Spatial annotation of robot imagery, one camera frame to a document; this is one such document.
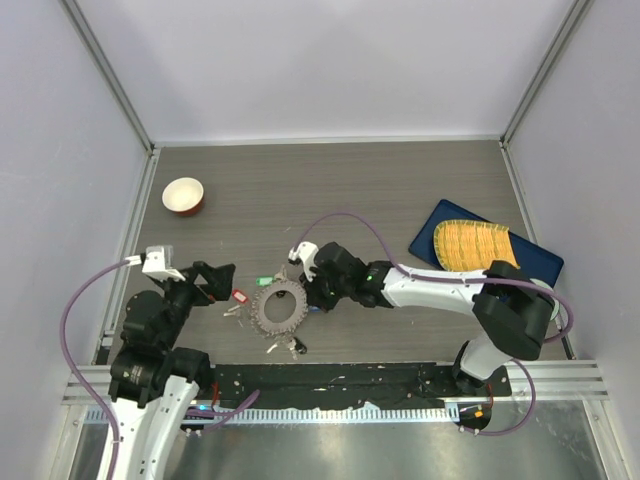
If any blue metal tray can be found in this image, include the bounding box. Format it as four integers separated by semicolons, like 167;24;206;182
408;199;564;287

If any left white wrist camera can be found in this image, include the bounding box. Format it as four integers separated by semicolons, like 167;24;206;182
142;245;186;282

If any white slotted cable duct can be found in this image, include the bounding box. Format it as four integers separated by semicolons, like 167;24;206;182
84;405;461;425

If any red key tag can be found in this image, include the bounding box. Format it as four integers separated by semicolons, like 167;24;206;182
232;289;249;304

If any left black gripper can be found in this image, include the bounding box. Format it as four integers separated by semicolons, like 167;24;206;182
154;259;234;348

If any yellow bamboo basket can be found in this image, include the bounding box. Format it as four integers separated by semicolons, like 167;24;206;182
433;219;520;272

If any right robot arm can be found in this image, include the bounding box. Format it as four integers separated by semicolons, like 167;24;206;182
288;242;554;395

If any red white bowl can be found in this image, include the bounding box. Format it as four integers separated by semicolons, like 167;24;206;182
161;177;205;217

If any black mounting plate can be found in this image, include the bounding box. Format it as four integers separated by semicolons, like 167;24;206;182
200;362;512;410

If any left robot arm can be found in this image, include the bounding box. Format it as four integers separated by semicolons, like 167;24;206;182
98;261;236;479

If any black key fob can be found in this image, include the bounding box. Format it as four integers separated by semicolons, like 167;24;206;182
294;337;307;355

